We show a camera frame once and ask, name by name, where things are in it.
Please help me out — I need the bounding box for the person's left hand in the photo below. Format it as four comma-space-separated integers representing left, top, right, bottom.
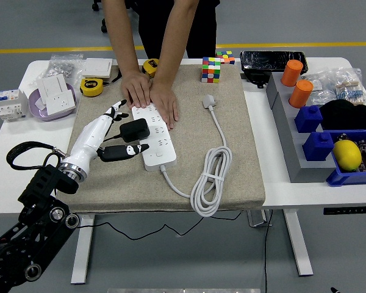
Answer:
148, 81, 180, 131

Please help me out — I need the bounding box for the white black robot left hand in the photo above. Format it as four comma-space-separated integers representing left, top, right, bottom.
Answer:
62, 99, 150, 177

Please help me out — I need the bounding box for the person's right hand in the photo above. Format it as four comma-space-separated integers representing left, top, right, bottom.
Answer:
120, 70, 153, 109

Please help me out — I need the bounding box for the black plug adapter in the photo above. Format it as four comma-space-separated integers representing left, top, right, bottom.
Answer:
119, 118, 151, 143

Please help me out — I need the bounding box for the white power strip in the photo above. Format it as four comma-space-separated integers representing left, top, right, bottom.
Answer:
131, 103, 177, 172

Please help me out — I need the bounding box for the yellow black tape measure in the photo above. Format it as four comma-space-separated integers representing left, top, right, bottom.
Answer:
142, 57, 160, 79

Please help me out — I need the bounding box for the grey-brown mat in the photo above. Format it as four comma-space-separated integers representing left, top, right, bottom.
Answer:
58, 63, 267, 214

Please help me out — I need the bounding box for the large colourful puzzle cube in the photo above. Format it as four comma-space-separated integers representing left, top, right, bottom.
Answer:
201, 56, 222, 83

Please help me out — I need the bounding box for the white table leg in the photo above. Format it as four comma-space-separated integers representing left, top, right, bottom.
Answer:
282, 209, 314, 278
70, 213, 96, 285

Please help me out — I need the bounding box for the purple bowl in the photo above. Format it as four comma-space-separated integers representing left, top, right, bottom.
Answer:
28, 82, 77, 122

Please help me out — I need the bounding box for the person's body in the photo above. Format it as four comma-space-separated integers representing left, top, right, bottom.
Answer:
124, 0, 217, 59

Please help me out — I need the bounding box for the small colourful puzzle cube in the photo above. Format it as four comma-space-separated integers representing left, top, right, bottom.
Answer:
215, 50, 235, 65

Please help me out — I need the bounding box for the clear bag of screws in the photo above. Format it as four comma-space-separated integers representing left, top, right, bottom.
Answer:
42, 54, 85, 79

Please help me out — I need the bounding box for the black table control panel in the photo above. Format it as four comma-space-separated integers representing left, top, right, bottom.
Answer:
323, 206, 366, 215

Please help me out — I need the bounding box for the white circuit breaker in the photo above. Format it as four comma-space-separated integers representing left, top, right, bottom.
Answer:
0, 88, 29, 123

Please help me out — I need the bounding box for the black office chair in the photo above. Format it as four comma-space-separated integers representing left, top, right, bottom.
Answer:
91, 0, 109, 34

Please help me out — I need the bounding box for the grey box under table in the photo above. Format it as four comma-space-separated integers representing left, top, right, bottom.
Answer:
246, 209, 268, 228

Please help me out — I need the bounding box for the blue storage bin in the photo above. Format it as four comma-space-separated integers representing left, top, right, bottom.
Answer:
326, 128, 366, 187

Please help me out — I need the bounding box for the black plastic tray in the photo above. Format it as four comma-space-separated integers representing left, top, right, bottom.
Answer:
240, 50, 309, 76

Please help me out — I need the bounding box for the orange cylinder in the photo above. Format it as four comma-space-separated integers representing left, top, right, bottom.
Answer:
289, 79, 314, 109
281, 59, 304, 87

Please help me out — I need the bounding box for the grey stepped block holder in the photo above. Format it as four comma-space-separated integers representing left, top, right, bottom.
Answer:
265, 72, 338, 184

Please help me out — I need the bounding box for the yellow lemon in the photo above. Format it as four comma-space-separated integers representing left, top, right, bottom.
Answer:
332, 139, 363, 172

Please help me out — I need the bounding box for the blue block with knob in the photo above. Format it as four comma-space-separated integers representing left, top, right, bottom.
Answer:
294, 105, 324, 134
302, 131, 336, 162

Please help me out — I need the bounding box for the clear bag of small parts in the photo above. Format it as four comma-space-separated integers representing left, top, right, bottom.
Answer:
303, 73, 338, 107

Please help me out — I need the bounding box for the black cloth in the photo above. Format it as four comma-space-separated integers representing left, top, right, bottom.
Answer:
319, 99, 366, 131

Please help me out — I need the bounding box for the clear bag of resistors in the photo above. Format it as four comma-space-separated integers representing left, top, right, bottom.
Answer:
329, 67, 366, 106

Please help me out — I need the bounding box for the thin black adapter cord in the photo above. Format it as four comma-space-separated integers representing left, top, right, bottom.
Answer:
78, 134, 242, 241

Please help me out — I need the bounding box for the white power strip cord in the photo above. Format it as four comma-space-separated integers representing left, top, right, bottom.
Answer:
159, 93, 233, 218

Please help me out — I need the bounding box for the white wall switch panel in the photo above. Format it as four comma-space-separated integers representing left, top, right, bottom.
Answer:
81, 57, 113, 79

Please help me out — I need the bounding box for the yellow tape measure with strap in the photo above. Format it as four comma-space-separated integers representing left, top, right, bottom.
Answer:
79, 68, 122, 98

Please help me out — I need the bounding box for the white wall socket plate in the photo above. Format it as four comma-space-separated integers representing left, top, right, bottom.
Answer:
45, 90, 77, 116

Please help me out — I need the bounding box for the white blank switch plate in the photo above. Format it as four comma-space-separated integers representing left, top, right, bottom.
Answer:
37, 74, 70, 104

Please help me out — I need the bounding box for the black hanging cable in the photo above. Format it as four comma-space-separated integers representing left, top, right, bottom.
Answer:
263, 209, 274, 293

